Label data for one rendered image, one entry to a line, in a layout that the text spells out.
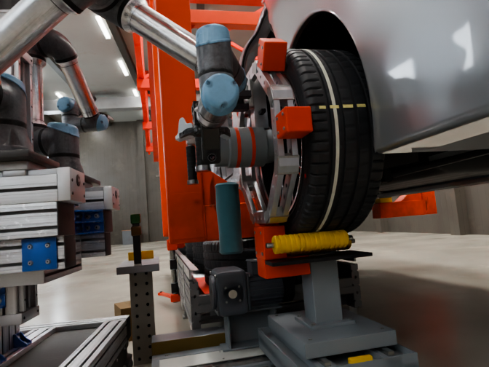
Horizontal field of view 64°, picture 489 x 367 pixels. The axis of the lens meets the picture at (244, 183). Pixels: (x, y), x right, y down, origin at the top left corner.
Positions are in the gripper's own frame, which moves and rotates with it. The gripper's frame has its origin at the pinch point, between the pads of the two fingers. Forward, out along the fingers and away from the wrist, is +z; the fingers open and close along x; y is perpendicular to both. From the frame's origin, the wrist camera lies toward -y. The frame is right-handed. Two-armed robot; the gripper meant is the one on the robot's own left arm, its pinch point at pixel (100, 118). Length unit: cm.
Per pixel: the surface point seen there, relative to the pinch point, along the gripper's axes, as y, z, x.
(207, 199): 45, -28, 71
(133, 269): 75, -47, 46
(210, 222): 55, -29, 73
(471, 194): -19, 618, 439
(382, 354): 91, -76, 138
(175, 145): 21, -35, 56
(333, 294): 77, -62, 125
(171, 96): -1, -35, 53
